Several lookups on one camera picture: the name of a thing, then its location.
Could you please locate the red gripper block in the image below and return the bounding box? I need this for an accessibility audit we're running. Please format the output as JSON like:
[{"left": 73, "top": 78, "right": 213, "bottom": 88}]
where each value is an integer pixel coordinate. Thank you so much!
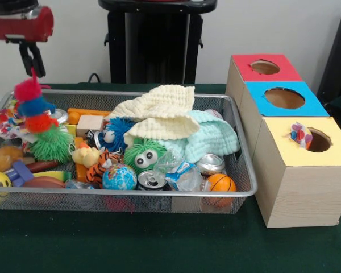
[{"left": 0, "top": 6, "right": 55, "bottom": 78}]

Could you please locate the multicolour fuzzy caterpillar toy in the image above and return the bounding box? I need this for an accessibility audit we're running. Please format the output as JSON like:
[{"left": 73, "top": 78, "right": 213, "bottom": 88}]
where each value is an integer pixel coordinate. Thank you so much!
[{"left": 14, "top": 68, "right": 61, "bottom": 134}]

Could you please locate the colourful polka dot cloth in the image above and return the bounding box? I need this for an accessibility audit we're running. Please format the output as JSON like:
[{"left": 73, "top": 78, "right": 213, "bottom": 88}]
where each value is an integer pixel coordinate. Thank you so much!
[
  {"left": 0, "top": 100, "right": 30, "bottom": 140},
  {"left": 290, "top": 122, "right": 313, "bottom": 150}
]

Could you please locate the cream yellow cloth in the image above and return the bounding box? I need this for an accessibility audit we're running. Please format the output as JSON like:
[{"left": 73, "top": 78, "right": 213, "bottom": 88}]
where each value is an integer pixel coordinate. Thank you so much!
[{"left": 111, "top": 84, "right": 201, "bottom": 142}]

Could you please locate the mint green cloth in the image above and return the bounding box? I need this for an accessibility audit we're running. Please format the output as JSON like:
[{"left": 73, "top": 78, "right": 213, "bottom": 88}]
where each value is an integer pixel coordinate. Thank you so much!
[{"left": 159, "top": 111, "right": 242, "bottom": 164}]

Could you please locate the clear mesh bin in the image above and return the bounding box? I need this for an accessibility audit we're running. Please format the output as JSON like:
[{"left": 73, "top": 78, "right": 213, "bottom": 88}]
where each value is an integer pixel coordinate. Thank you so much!
[{"left": 0, "top": 88, "right": 259, "bottom": 216}]

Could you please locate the wooden box with three holes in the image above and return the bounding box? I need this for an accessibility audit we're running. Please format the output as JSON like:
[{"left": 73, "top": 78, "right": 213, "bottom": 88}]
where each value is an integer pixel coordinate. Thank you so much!
[{"left": 224, "top": 54, "right": 341, "bottom": 229}]

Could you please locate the green spiky ball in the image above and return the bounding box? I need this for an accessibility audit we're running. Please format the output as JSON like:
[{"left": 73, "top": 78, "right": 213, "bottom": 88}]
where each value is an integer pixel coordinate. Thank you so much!
[{"left": 30, "top": 125, "right": 74, "bottom": 164}]

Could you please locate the blue spiky ball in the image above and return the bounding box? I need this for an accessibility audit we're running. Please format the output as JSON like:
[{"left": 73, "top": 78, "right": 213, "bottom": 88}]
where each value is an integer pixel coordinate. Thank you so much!
[{"left": 99, "top": 117, "right": 136, "bottom": 153}]

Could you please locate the tiger plush toy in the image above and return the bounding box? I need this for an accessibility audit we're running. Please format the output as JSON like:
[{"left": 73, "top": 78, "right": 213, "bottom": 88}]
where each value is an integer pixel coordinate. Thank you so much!
[{"left": 85, "top": 149, "right": 123, "bottom": 186}]

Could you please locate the green fuzzy toy with eyes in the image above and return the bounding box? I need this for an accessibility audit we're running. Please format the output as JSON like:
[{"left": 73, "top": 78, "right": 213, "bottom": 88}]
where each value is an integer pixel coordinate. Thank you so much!
[{"left": 123, "top": 138, "right": 167, "bottom": 175}]

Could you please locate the globe print ball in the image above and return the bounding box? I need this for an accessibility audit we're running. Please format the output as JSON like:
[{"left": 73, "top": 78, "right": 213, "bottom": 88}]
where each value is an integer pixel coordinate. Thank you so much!
[{"left": 102, "top": 164, "right": 138, "bottom": 191}]

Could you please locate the silver can with open top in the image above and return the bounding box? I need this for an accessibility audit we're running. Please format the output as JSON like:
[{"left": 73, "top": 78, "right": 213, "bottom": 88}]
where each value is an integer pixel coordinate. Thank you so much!
[{"left": 137, "top": 169, "right": 168, "bottom": 191}]

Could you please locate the small orange basketball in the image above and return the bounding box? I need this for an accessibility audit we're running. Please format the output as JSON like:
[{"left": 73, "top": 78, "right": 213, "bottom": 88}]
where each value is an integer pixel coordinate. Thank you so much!
[{"left": 207, "top": 173, "right": 238, "bottom": 194}]

